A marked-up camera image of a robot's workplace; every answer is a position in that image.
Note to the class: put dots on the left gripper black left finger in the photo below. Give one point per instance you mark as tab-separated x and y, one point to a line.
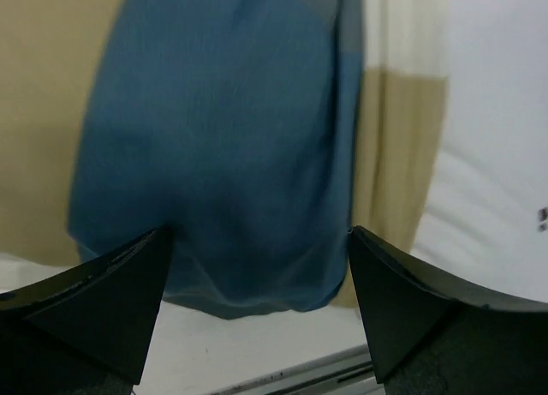
90	325

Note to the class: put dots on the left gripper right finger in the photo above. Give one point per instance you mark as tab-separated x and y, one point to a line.
426	326

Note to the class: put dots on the blue beige checked pillowcase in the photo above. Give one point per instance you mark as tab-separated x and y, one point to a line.
260	131

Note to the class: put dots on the white pillow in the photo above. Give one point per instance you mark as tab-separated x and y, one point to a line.
485	218

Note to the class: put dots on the aluminium mounting rail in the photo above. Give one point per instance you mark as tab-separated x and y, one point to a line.
345	372

